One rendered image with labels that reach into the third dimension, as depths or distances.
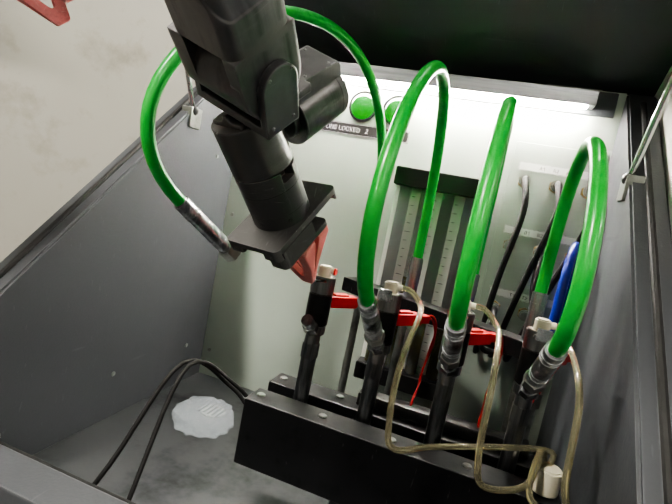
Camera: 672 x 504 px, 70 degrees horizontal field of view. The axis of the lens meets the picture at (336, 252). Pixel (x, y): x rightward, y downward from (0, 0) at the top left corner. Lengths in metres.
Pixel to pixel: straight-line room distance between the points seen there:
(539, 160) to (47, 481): 0.73
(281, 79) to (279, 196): 0.11
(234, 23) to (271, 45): 0.04
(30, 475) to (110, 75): 2.45
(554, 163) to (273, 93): 0.54
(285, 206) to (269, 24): 0.16
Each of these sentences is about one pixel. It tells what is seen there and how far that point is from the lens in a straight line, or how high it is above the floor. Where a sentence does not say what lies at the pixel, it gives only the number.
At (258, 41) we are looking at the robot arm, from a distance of 0.34.
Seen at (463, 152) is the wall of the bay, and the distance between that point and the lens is 0.82.
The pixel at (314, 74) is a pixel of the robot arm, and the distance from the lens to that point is 0.43.
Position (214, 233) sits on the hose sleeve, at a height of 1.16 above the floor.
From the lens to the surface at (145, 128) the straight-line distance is 0.51.
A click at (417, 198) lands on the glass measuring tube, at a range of 0.81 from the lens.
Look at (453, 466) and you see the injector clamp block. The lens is 0.55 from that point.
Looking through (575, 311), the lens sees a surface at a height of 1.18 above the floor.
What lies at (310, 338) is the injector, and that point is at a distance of 0.57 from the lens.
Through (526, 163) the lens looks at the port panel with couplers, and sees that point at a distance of 0.81.
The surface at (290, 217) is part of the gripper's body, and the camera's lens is 0.45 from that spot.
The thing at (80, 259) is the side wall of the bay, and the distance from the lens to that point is 0.70.
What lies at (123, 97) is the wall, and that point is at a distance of 2.83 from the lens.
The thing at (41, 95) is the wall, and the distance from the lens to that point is 2.69.
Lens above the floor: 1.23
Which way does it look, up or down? 7 degrees down
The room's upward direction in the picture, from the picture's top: 11 degrees clockwise
